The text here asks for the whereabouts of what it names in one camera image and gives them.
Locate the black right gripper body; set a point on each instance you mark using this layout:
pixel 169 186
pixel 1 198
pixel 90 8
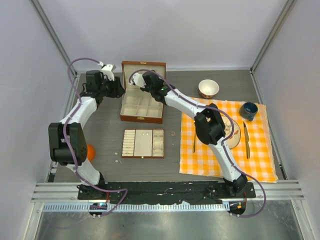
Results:
pixel 147 89

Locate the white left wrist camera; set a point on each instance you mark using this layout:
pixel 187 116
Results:
pixel 107 70

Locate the brown jewelry tray insert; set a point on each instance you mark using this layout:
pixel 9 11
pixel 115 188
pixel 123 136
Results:
pixel 136 145

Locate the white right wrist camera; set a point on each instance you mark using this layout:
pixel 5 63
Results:
pixel 136 79

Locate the decorated ceramic plate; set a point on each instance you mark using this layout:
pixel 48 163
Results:
pixel 234 140

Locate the white ceramic bowl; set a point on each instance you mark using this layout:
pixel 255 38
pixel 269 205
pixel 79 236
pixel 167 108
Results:
pixel 208 88

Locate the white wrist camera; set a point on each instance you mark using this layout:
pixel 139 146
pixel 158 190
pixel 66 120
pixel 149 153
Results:
pixel 107 70
pixel 136 79

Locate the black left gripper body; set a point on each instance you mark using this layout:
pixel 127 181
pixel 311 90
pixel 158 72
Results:
pixel 110 88

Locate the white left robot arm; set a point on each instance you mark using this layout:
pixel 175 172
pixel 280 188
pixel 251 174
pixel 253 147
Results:
pixel 67 143

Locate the gold fork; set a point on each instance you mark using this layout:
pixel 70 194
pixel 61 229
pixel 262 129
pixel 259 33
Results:
pixel 194 138

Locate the white slotted cable duct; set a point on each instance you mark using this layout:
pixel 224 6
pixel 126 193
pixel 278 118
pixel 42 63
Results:
pixel 97 207

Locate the dark blue mug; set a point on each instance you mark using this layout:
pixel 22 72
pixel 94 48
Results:
pixel 248 111

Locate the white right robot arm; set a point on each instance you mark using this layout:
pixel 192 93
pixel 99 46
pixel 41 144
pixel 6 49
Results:
pixel 208 122

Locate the orange upturned bowl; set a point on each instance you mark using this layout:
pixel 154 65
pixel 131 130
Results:
pixel 91 152

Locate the yellow checkered cloth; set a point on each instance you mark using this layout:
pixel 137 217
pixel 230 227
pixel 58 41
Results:
pixel 203 162

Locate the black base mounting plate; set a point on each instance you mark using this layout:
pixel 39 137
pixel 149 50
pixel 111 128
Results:
pixel 165 193

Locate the brown jewelry box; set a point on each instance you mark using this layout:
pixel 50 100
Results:
pixel 137 105

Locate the gold knife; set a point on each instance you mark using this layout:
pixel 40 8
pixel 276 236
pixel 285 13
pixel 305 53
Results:
pixel 247 146

